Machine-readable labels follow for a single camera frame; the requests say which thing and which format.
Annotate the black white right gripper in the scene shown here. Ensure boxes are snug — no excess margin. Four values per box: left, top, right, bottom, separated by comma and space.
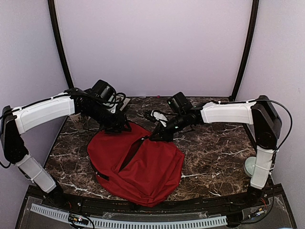
150, 112, 188, 142

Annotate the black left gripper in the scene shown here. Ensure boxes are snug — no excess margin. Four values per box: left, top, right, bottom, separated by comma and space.
84, 101, 132, 134

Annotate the red student backpack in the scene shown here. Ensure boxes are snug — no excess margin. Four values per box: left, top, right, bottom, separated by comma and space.
87, 122, 184, 207

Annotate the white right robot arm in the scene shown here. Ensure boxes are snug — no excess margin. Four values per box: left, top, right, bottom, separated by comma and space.
144, 92, 282, 207

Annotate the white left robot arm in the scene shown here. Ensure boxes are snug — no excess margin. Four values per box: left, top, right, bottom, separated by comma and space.
0, 80, 129, 208

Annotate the square floral ceramic plate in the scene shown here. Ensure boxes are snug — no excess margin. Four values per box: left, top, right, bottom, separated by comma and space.
116, 96, 131, 111

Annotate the white mug with coral print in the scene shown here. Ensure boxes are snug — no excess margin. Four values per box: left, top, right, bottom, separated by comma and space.
69, 113, 90, 133

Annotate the round glass jar lid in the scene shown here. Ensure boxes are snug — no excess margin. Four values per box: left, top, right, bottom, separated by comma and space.
244, 156, 256, 177

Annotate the black front frame rail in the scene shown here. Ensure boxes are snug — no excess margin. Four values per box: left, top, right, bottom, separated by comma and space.
14, 183, 298, 229

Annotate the grey slotted cable duct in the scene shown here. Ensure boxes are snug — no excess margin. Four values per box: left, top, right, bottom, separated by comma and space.
30, 204, 227, 229

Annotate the black left frame post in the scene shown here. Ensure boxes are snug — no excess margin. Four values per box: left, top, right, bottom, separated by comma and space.
47, 0, 74, 89

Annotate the black frame post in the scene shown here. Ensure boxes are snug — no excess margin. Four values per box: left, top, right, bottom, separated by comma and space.
229, 0, 259, 101
47, 0, 74, 89

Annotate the black right frame post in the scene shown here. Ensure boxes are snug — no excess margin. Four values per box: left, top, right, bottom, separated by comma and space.
229, 0, 259, 101

